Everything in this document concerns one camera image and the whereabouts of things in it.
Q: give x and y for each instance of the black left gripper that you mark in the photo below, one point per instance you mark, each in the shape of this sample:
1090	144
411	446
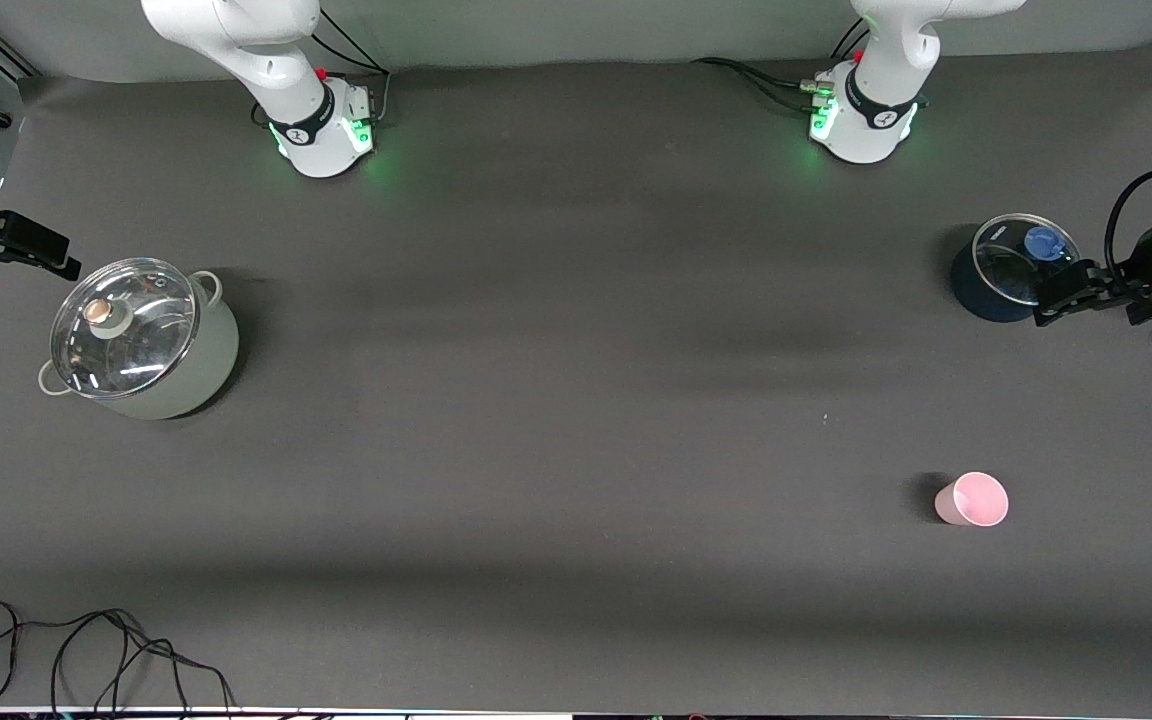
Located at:
1146	262

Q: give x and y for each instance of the pink plastic cup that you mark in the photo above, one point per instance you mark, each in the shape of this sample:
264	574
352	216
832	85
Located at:
976	500

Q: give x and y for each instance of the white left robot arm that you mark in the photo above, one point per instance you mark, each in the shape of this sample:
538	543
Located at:
876	110

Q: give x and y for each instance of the glass lid with blue knob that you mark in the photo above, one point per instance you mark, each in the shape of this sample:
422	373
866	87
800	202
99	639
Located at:
1011	255

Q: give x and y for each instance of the dark blue saucepan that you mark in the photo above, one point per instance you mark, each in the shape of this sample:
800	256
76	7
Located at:
971	295

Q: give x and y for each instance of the glass lid with copper knob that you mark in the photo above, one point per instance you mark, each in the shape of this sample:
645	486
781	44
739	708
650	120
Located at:
126	330

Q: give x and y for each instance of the grey-green cooking pot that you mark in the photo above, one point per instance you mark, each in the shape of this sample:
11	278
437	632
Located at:
206	350

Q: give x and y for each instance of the dark grey table mat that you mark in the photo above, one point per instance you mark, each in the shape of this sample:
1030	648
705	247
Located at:
576	500

